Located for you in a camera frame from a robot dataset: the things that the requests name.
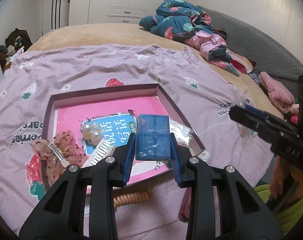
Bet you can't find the white wardrobe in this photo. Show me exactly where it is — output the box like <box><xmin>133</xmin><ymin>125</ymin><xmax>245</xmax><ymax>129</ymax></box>
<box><xmin>41</xmin><ymin>0</ymin><xmax>166</xmax><ymax>34</ymax></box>

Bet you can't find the white earring card bag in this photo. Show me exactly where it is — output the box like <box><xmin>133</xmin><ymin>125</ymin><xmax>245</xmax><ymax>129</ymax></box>
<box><xmin>170</xmin><ymin>119</ymin><xmax>199</xmax><ymax>155</ymax></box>

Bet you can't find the pink strawberry print blanket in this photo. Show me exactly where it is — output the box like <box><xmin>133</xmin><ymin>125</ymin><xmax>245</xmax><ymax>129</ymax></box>
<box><xmin>0</xmin><ymin>44</ymin><xmax>273</xmax><ymax>233</ymax></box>

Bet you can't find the maroon snap hair clip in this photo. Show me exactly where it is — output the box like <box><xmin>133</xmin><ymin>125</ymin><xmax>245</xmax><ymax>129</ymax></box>
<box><xmin>178</xmin><ymin>188</ymin><xmax>192</xmax><ymax>222</ymax></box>

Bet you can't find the grey padded headboard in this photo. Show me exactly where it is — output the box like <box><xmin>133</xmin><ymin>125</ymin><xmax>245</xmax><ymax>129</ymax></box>
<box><xmin>199</xmin><ymin>6</ymin><xmax>303</xmax><ymax>98</ymax></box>

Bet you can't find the orange spiral hair tie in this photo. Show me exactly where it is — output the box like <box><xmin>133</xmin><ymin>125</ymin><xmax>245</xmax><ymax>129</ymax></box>
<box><xmin>113</xmin><ymin>191</ymin><xmax>151</xmax><ymax>207</ymax></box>

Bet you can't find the white claw hair clip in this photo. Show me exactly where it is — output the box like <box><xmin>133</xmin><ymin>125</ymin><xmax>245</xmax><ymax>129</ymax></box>
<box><xmin>82</xmin><ymin>139</ymin><xmax>116</xmax><ymax>168</ymax></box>

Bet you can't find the small blue plastic box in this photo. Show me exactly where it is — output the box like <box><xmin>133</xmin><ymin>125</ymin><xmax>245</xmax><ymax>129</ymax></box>
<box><xmin>135</xmin><ymin>114</ymin><xmax>171</xmax><ymax>161</ymax></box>

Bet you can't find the black backpack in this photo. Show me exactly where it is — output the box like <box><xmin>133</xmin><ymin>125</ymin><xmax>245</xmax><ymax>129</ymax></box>
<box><xmin>5</xmin><ymin>28</ymin><xmax>33</xmax><ymax>51</ymax></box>

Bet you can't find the dark cardboard tray box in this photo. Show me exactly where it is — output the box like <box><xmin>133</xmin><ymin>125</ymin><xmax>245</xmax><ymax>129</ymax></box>
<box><xmin>40</xmin><ymin>83</ymin><xmax>206</xmax><ymax>193</ymax></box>

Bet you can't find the teal floral quilt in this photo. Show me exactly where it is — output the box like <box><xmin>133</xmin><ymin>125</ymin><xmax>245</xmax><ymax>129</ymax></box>
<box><xmin>138</xmin><ymin>0</ymin><xmax>213</xmax><ymax>42</ymax></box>

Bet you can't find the dotted mesh bow hair clip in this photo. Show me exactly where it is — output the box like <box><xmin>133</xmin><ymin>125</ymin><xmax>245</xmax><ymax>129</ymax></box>
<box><xmin>31</xmin><ymin>130</ymin><xmax>88</xmax><ymax>186</ymax></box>

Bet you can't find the pearl hair accessory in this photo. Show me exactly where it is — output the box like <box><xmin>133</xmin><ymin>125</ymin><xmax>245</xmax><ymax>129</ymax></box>
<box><xmin>81</xmin><ymin>122</ymin><xmax>103</xmax><ymax>146</ymax></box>

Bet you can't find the pink book in tray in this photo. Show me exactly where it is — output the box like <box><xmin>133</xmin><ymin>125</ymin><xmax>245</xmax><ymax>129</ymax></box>
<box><xmin>52</xmin><ymin>95</ymin><xmax>182</xmax><ymax>183</ymax></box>

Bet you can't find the pink pajama garment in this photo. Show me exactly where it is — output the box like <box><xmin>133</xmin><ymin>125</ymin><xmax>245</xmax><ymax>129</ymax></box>
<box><xmin>184</xmin><ymin>31</ymin><xmax>239</xmax><ymax>76</ymax></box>

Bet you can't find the pink fuzzy cloth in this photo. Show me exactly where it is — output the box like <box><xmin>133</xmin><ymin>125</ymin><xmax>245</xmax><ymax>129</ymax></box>
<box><xmin>258</xmin><ymin>72</ymin><xmax>295</xmax><ymax>114</ymax></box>

